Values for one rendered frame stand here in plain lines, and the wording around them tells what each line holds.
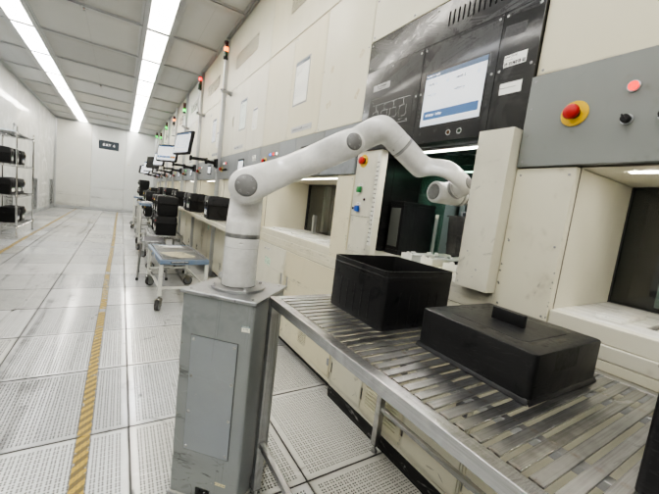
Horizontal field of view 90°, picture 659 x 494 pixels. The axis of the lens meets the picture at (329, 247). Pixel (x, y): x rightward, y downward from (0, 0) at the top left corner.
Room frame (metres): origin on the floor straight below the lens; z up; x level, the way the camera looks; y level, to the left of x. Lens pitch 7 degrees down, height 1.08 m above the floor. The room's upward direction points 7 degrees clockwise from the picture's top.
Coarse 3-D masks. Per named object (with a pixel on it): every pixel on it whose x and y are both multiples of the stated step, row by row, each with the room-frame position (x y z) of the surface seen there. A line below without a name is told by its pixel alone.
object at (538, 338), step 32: (448, 320) 0.76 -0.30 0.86; (480, 320) 0.78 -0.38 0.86; (512, 320) 0.77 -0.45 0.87; (448, 352) 0.75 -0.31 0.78; (480, 352) 0.68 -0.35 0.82; (512, 352) 0.63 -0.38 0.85; (544, 352) 0.61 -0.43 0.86; (576, 352) 0.67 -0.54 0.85; (512, 384) 0.62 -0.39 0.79; (544, 384) 0.61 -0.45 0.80; (576, 384) 0.69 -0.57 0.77
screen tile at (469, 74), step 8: (464, 72) 1.31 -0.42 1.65; (472, 72) 1.28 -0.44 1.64; (456, 80) 1.34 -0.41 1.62; (464, 80) 1.30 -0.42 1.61; (480, 80) 1.25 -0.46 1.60; (464, 88) 1.30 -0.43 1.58; (472, 88) 1.27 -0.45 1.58; (480, 88) 1.24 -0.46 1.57; (456, 96) 1.33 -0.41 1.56; (464, 96) 1.29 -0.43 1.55; (472, 96) 1.27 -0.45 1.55
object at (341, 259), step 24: (336, 264) 1.11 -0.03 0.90; (360, 264) 1.00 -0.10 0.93; (384, 264) 1.24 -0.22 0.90; (408, 264) 1.20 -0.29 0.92; (336, 288) 1.09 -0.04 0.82; (360, 288) 0.98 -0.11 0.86; (384, 288) 0.89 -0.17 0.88; (408, 288) 0.93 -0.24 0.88; (432, 288) 0.99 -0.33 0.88; (360, 312) 0.97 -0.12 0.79; (384, 312) 0.90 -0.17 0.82; (408, 312) 0.94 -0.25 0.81
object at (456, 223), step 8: (448, 216) 1.52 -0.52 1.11; (456, 216) 1.48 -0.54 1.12; (464, 216) 1.57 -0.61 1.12; (448, 224) 1.52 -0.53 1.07; (456, 224) 1.48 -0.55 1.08; (448, 232) 1.51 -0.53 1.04; (456, 232) 1.48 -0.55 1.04; (448, 240) 1.51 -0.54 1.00; (456, 240) 1.47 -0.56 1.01; (448, 248) 1.51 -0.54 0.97; (456, 248) 1.47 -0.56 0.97; (456, 256) 1.50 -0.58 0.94; (456, 264) 1.47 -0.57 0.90
